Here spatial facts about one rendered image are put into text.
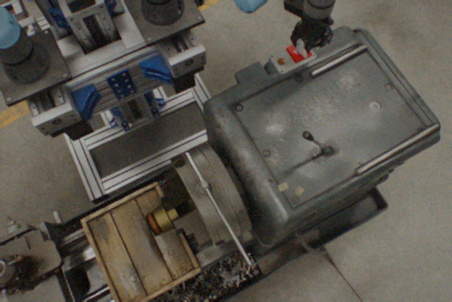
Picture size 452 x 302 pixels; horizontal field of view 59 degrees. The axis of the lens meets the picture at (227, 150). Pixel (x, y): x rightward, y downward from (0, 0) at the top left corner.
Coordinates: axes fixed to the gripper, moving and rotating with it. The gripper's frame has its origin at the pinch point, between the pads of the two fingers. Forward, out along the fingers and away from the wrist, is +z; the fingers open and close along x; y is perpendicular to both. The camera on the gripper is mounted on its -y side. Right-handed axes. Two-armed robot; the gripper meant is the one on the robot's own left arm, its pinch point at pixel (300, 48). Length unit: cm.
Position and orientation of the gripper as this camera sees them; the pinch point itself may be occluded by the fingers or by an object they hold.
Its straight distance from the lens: 127.9
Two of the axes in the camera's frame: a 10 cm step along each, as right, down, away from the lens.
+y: 4.8, 8.3, -3.0
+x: 8.8, -4.5, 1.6
